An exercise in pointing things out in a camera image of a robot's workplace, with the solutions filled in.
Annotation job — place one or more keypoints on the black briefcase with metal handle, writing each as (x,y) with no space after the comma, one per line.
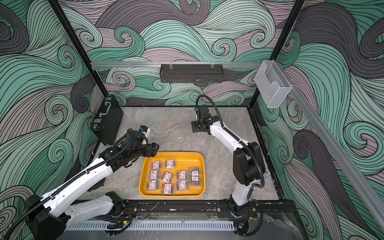
(107,120)

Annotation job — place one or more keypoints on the black corner frame post right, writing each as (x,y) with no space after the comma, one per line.
(288,26)

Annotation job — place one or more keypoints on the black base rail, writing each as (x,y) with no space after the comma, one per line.
(210,208)

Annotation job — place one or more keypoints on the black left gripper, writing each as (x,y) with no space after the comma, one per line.
(151,150)

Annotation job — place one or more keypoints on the white slotted cable duct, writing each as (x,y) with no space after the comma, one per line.
(159,225)

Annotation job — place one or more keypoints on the paper clip box four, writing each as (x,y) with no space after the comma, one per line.
(154,174)

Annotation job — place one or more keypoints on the clear acrylic wall holder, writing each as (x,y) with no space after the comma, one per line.
(273,83)

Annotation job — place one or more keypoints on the aluminium wall rail right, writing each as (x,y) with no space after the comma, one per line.
(328,124)

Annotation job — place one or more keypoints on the black wall-mounted shelf tray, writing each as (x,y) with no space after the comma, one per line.
(191,73)

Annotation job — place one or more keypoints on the paper clip box three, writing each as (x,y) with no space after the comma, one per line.
(182,175)

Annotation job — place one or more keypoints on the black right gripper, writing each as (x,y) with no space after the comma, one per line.
(194,126)

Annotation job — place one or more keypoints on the paper clip box eight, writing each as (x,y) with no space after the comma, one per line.
(182,185)

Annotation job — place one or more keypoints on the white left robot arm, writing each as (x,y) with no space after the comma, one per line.
(50,215)

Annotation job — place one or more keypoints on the yellow plastic tray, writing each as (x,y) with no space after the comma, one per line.
(185,160)

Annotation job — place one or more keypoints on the black corner frame post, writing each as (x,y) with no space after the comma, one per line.
(77,44)
(288,26)

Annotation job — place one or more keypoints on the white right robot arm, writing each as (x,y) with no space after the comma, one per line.
(248,161)

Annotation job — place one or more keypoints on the paper clip box seven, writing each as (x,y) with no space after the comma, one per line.
(167,189)

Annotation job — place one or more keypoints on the black corner frame post left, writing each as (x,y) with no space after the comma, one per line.
(77,44)

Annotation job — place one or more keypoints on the paper clip box ten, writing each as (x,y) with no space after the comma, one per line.
(195,181)

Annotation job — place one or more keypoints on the paper clip box one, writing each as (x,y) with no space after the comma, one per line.
(170,164)

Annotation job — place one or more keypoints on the paper clip box six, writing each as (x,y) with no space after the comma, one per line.
(153,185)

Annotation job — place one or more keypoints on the paper clip box five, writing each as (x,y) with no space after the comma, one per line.
(167,177)

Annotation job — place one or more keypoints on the paper clip box two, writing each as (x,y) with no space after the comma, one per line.
(156,165)

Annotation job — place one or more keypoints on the paper clip box nine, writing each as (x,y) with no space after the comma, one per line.
(195,171)

